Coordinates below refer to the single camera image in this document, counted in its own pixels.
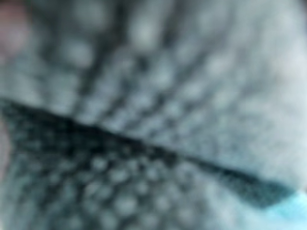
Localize grey dotted fabric cushion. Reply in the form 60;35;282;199
0;0;307;230

